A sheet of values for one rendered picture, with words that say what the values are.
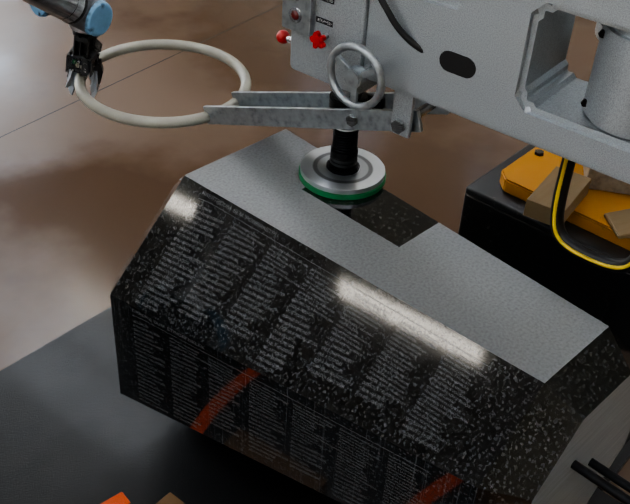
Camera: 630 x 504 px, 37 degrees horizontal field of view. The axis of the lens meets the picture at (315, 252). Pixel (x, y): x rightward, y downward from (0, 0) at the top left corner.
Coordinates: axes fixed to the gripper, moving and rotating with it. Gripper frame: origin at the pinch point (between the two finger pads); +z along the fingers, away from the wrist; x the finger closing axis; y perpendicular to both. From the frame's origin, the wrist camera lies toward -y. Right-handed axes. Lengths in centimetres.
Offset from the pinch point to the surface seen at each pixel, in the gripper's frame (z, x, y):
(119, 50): -9.2, 6.6, -12.8
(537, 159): -14, 130, 8
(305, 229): -10, 68, 61
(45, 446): 85, 11, 57
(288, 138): -11, 60, 21
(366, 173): -15, 81, 40
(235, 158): -8, 48, 33
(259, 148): -9, 53, 27
